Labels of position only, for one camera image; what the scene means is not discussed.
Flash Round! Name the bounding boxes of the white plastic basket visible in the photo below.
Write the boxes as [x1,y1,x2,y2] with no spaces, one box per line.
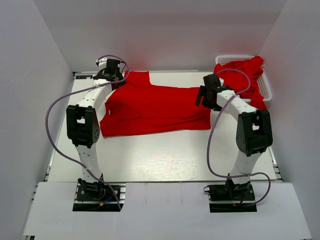
[215,54,272,102]

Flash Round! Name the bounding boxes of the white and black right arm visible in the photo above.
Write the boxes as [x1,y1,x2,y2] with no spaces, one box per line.
[195,74,273,200]

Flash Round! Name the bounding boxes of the red t shirt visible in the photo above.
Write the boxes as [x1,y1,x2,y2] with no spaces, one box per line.
[100,71,211,138]

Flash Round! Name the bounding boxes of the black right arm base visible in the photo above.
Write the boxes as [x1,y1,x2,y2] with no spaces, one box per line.
[203,179,257,213]

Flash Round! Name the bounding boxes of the red t shirts in basket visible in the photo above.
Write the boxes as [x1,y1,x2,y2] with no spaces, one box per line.
[213,56,267,110]

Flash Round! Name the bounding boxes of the blue label sticker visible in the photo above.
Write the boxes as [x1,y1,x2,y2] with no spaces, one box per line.
[75,75,93,80]

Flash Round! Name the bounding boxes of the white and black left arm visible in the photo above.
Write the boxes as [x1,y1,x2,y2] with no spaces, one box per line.
[66,55,124,200]

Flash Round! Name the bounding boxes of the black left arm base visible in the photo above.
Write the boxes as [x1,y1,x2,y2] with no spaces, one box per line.
[72,178,126,213]

